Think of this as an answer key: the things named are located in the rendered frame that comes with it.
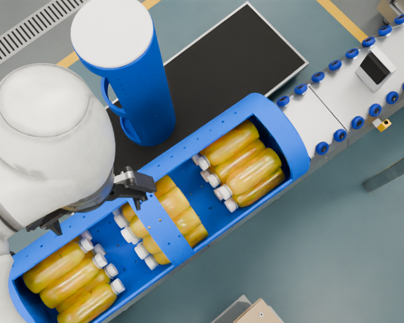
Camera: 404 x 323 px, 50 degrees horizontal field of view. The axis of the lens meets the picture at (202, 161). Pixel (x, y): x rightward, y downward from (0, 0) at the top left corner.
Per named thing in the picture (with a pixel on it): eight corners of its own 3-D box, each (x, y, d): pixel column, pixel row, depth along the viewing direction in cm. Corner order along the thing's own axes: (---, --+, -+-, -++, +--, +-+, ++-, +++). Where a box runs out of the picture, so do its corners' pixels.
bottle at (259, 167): (264, 144, 126) (215, 178, 124) (275, 149, 120) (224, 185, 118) (274, 163, 129) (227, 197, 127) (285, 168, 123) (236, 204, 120)
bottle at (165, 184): (183, 197, 122) (131, 233, 119) (175, 186, 127) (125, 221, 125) (172, 179, 118) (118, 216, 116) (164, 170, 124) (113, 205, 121)
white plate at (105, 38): (108, -21, 149) (108, -19, 150) (53, 36, 144) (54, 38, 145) (169, 22, 144) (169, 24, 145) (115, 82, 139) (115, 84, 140)
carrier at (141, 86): (145, 86, 235) (111, 125, 230) (108, -20, 150) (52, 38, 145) (186, 116, 230) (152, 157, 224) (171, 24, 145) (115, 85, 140)
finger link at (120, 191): (84, 177, 60) (90, 173, 60) (136, 179, 70) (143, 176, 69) (92, 204, 59) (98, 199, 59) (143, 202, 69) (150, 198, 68)
